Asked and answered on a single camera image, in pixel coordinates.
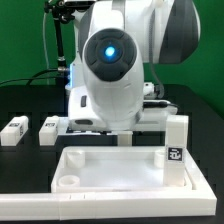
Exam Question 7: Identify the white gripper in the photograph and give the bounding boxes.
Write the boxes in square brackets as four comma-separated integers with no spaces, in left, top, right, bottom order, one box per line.
[68,86,172,131]

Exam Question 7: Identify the white desk top tray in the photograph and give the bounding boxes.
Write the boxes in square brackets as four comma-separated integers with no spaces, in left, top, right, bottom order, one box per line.
[51,146,193,193]

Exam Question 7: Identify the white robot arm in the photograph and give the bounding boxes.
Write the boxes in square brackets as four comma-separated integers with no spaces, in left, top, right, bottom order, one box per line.
[66,0,200,131]

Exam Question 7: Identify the fiducial marker sheet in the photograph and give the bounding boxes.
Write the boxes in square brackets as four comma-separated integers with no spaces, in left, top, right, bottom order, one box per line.
[57,117,121,138]

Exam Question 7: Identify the white L-shaped corner guide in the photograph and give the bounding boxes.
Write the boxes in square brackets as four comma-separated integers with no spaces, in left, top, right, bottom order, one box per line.
[0,150,217,221]

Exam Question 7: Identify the black cable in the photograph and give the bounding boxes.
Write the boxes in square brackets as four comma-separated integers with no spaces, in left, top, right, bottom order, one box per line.
[0,68,69,88]

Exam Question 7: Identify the grey cable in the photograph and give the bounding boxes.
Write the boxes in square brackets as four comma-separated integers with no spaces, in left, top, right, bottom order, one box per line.
[41,13,51,85]

